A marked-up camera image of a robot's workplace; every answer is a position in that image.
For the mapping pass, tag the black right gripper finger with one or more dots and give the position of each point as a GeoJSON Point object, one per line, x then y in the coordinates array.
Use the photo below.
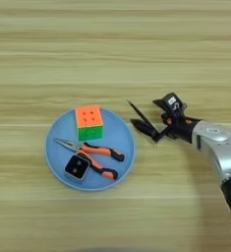
{"type": "Point", "coordinates": [161, 104]}
{"type": "Point", "coordinates": [146, 127]}

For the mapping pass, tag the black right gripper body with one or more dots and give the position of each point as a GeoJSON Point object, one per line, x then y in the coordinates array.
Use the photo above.
{"type": "Point", "coordinates": [182, 128]}

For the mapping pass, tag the thin black stick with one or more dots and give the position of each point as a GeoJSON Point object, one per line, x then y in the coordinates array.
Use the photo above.
{"type": "Point", "coordinates": [138, 112]}

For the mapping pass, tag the colourful puzzle cube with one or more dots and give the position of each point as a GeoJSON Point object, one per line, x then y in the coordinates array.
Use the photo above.
{"type": "Point", "coordinates": [89, 119]}

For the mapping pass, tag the small black silver square box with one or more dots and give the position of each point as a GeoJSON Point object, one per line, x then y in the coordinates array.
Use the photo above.
{"type": "Point", "coordinates": [76, 166]}

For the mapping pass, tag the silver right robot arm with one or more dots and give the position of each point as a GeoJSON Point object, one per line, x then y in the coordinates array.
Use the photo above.
{"type": "Point", "coordinates": [221, 147]}

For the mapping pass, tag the black box with white label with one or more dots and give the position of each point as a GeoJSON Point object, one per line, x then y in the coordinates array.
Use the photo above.
{"type": "Point", "coordinates": [173, 103]}

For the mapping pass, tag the blue round plate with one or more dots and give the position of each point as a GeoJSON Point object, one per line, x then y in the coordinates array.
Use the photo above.
{"type": "Point", "coordinates": [120, 138]}

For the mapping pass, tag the orange black needle-nose pliers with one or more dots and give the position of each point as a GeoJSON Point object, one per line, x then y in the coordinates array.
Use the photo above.
{"type": "Point", "coordinates": [102, 151]}

